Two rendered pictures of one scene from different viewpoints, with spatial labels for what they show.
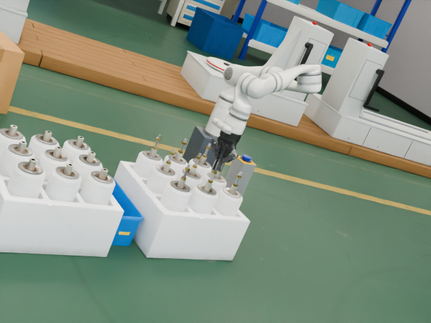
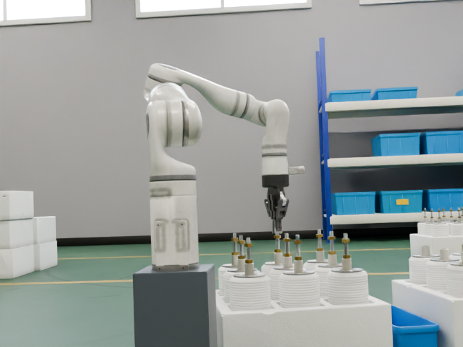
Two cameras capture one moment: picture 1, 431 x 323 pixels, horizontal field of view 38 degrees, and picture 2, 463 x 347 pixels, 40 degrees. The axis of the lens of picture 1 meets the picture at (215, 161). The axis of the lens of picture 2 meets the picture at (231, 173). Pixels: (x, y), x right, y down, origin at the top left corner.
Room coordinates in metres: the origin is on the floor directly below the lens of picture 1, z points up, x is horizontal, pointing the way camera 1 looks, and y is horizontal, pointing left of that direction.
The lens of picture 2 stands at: (3.66, 0.82, 0.43)
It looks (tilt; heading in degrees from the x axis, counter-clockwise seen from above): 2 degrees up; 212
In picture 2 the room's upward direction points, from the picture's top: 2 degrees counter-clockwise
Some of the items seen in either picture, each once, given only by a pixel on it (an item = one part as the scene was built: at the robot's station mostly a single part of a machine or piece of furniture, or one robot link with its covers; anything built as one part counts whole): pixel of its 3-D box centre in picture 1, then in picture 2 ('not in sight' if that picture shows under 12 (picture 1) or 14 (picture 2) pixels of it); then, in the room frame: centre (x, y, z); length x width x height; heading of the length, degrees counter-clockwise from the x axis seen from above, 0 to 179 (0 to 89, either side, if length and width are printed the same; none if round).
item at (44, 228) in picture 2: not in sight; (20, 230); (0.64, -2.88, 0.27); 0.39 x 0.39 x 0.18; 30
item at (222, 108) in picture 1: (220, 117); (173, 224); (2.66, 0.05, 0.39); 0.09 x 0.09 x 0.17; 28
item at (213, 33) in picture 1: (214, 33); not in sight; (6.92, 0.56, 0.19); 0.50 x 0.41 x 0.37; 32
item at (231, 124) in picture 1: (232, 122); (280, 164); (2.10, 0.00, 0.53); 0.11 x 0.09 x 0.06; 140
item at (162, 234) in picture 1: (176, 210); (290, 332); (2.21, 0.06, 0.09); 0.39 x 0.39 x 0.18; 40
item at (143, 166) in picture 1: (143, 176); (348, 308); (2.22, 0.23, 0.16); 0.10 x 0.10 x 0.18
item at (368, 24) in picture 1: (366, 22); not in sight; (8.15, -1.06, 0.90); 0.50 x 0.38 x 0.21; 29
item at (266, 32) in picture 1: (263, 31); not in sight; (7.53, 0.08, 0.36); 0.50 x 0.38 x 0.21; 29
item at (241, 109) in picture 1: (244, 95); (274, 128); (2.12, 0.00, 0.62); 0.09 x 0.07 x 0.15; 52
